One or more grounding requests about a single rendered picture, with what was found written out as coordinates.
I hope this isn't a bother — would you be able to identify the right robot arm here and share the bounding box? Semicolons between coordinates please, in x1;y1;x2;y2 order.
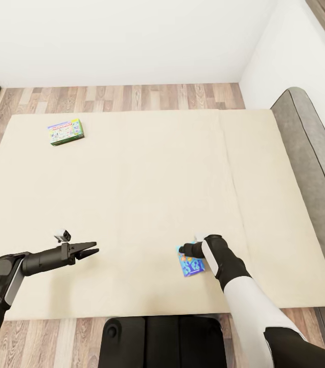
178;232;325;368

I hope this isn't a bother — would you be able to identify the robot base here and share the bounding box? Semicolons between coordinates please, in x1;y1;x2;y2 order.
98;313;227;368

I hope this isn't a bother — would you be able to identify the board game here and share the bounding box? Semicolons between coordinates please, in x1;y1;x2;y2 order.
176;244;205;277
48;118;84;146

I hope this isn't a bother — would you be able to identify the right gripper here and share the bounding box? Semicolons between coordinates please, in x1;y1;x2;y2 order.
178;243;203;259

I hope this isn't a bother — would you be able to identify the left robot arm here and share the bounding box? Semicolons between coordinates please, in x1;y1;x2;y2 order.
0;227;99;328

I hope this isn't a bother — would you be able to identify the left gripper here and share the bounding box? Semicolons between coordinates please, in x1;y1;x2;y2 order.
39;242;99;272

